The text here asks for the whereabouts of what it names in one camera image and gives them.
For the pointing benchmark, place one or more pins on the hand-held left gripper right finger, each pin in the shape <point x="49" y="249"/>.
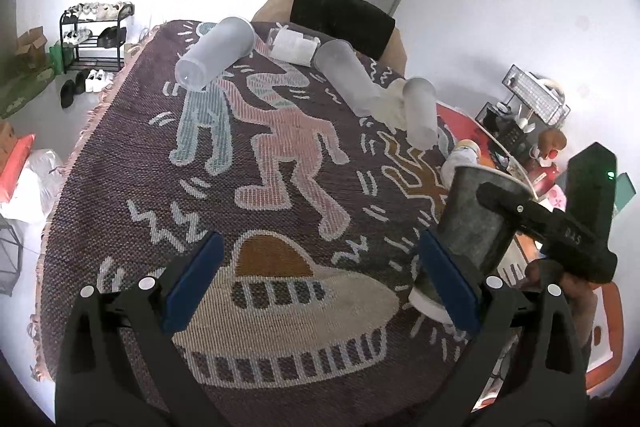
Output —
<point x="450" y="282"/>

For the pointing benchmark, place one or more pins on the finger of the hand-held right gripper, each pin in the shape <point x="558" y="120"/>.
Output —
<point x="510" y="204"/>

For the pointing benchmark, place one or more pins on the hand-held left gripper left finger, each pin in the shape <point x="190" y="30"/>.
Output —
<point x="196" y="277"/>

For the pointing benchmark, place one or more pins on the dark grey cup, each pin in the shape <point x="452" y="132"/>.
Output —
<point x="472" y="232"/>

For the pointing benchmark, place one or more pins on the large frosted plastic cup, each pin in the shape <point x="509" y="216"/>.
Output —
<point x="215" y="53"/>

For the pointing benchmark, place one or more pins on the clear cup with white paper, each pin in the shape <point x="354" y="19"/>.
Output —
<point x="294" y="45"/>

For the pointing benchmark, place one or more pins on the person's right hand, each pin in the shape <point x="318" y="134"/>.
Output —
<point x="580" y="307"/>

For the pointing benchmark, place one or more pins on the teal box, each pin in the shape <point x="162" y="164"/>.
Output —
<point x="626" y="193"/>

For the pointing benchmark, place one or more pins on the white bottle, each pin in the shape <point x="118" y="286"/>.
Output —
<point x="459" y="159"/>

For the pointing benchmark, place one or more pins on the brown plush toy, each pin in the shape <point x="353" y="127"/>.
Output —
<point x="552" y="144"/>

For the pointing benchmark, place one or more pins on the black desk organizer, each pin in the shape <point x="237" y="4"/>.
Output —
<point x="505" y="129"/>

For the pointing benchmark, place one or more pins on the white keyboard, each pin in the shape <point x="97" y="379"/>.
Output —
<point x="539" y="96"/>

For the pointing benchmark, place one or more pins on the printed blanket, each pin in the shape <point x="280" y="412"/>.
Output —
<point x="280" y="167"/>

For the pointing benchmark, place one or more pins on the cream cloth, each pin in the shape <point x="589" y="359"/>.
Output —
<point x="391" y="103"/>

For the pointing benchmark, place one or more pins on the white plastic bag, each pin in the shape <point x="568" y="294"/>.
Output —
<point x="42" y="187"/>

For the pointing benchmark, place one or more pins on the red bag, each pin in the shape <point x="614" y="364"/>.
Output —
<point x="17" y="167"/>

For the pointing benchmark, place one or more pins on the pair of white shoes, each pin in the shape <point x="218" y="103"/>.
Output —
<point x="99" y="79"/>

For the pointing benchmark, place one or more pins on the pair of black slippers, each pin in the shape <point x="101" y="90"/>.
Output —
<point x="74" y="88"/>

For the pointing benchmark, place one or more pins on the black shoe rack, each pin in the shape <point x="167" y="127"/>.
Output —
<point x="97" y="47"/>

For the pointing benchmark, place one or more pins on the black cushion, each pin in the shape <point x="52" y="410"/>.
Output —
<point x="340" y="19"/>

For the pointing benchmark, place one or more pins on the green mat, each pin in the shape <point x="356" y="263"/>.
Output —
<point x="22" y="92"/>

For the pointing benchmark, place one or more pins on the green bag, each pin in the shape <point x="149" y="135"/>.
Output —
<point x="56" y="59"/>

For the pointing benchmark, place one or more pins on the brown chair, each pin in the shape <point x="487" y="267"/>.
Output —
<point x="272" y="9"/>

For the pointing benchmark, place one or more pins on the cardboard box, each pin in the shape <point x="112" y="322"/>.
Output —
<point x="31" y="47"/>

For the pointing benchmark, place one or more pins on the row of white sneakers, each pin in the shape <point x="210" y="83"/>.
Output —
<point x="100" y="10"/>

